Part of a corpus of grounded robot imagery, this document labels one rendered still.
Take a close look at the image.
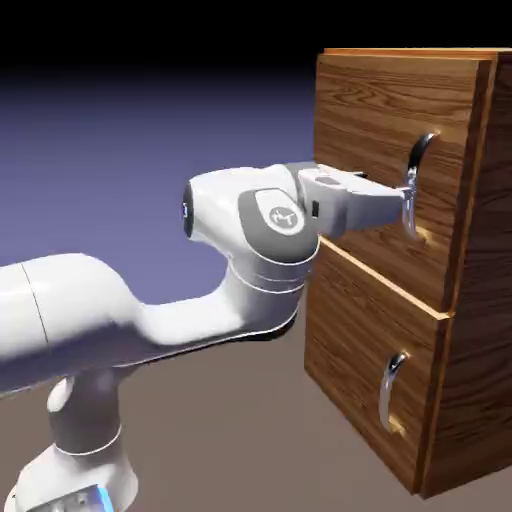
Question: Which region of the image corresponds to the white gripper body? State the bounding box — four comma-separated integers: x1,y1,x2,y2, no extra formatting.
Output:
342,171,413,233

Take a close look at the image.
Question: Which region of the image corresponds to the large wooden cabinet door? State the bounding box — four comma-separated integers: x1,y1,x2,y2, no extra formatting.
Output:
312,53,492,314

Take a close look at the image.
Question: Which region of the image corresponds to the wooden cabinet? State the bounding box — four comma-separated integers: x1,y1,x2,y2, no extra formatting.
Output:
303,47,512,500

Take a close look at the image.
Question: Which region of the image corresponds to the small wooden cabinet door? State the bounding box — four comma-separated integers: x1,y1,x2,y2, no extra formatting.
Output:
303,236,448,496

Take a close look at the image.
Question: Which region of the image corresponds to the curved silver metal handle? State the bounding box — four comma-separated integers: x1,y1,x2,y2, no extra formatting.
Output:
378,351,408,434

